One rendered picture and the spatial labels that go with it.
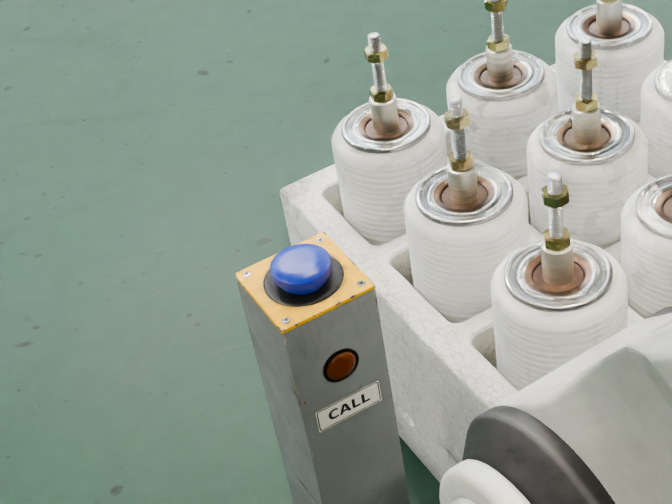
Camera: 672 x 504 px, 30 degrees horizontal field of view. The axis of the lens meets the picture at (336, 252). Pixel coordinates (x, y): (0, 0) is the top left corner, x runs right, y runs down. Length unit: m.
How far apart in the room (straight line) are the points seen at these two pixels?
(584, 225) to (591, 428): 0.45
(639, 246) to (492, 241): 0.11
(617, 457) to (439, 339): 0.40
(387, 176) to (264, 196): 0.41
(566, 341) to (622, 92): 0.34
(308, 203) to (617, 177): 0.28
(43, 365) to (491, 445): 0.73
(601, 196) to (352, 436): 0.28
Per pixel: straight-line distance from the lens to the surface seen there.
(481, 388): 0.92
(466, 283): 0.97
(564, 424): 0.61
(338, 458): 0.89
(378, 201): 1.05
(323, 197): 1.12
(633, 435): 0.56
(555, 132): 1.03
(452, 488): 0.65
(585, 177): 0.99
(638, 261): 0.95
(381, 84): 1.03
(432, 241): 0.95
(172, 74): 1.68
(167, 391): 1.23
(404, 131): 1.05
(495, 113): 1.07
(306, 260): 0.81
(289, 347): 0.80
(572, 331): 0.87
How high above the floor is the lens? 0.85
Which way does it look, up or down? 40 degrees down
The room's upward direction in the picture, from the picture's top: 10 degrees counter-clockwise
